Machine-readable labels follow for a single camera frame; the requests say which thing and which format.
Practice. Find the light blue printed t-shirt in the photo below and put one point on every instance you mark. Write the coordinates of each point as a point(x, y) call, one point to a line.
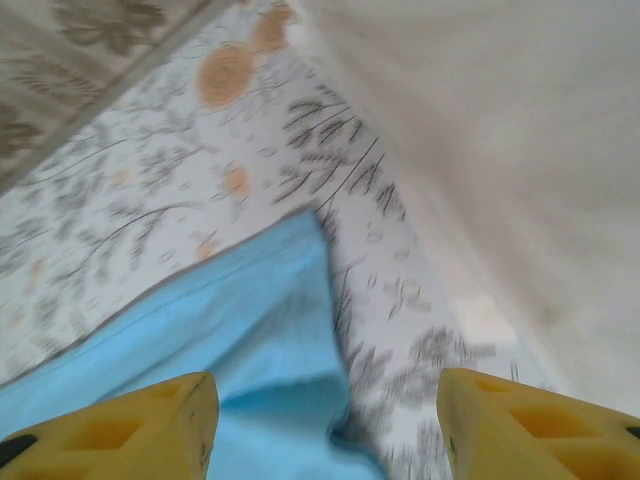
point(250, 310)

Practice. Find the thin aluminium wall-foot rail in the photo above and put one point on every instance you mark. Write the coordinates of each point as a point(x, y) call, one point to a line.
point(150, 65)

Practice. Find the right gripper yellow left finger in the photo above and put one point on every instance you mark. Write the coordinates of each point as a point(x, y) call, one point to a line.
point(115, 440)

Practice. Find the folded cream t-shirt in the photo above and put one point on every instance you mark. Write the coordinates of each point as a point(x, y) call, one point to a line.
point(500, 150)

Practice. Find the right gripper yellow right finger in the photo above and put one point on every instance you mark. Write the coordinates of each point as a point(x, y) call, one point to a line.
point(540, 440)

